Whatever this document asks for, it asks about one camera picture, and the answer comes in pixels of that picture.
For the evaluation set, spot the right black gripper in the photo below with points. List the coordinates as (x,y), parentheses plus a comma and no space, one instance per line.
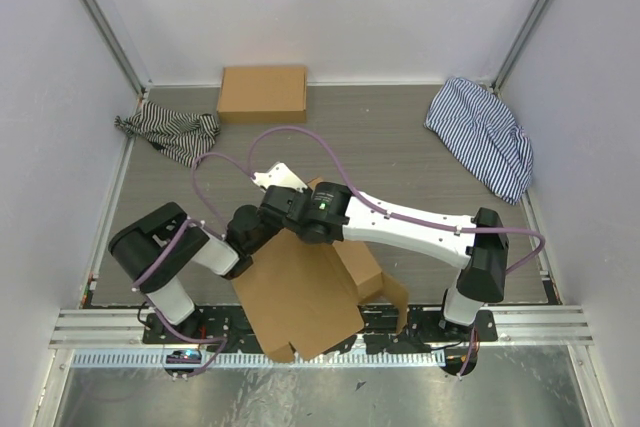
(306,192)

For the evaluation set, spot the cardboard box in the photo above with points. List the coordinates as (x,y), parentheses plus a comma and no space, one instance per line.
(302,300)
(263,95)

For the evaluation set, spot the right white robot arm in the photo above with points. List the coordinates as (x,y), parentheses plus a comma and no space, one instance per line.
(329,212)

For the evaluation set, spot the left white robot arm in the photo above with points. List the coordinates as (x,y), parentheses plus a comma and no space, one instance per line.
(153,250)

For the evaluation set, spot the folded closed cardboard box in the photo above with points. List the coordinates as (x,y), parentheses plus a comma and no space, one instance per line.
(263,95)

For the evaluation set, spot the black white striped cloth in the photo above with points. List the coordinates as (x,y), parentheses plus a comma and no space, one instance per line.
(181,137)

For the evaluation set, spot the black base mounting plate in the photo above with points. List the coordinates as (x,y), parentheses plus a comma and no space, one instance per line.
(426,331)

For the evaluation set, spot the blue white striped cloth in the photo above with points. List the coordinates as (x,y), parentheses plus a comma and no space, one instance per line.
(481,132)

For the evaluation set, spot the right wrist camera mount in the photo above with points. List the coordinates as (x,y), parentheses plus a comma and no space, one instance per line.
(279,175)

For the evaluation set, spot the aluminium front rail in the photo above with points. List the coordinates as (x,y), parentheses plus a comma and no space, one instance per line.
(515,325)

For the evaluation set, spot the slotted grey cable duct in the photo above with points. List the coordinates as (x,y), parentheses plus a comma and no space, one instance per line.
(156,358)

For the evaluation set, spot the left aluminium frame post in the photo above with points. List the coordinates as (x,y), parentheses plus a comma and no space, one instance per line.
(113,44)

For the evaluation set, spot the aluminium frame post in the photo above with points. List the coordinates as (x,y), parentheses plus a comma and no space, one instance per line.
(518,46)
(113,44)

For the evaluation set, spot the right aluminium frame post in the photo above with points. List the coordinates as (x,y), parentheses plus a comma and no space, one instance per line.
(518,46)

